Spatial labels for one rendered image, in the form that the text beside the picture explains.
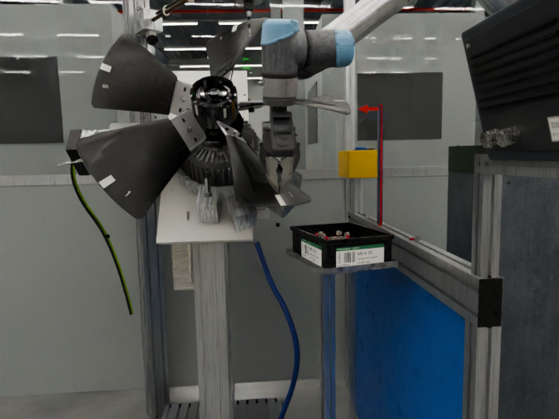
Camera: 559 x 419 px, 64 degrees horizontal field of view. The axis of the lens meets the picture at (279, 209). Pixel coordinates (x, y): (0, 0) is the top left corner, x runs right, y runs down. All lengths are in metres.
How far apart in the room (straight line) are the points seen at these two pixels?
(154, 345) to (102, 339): 0.29
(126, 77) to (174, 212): 0.39
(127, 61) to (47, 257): 1.06
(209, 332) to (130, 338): 0.78
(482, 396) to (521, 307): 0.52
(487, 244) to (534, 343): 0.65
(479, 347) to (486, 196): 0.24
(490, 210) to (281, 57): 0.48
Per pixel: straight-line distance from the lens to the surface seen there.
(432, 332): 1.02
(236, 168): 1.01
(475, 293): 0.79
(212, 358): 1.43
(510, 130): 0.64
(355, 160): 1.47
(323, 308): 1.17
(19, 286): 2.21
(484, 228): 0.77
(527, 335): 1.38
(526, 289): 1.33
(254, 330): 2.06
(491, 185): 0.78
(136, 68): 1.32
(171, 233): 1.25
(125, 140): 1.12
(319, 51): 0.96
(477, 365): 0.83
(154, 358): 1.98
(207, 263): 1.33
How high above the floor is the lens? 1.06
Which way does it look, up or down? 7 degrees down
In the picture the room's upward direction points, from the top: 1 degrees counter-clockwise
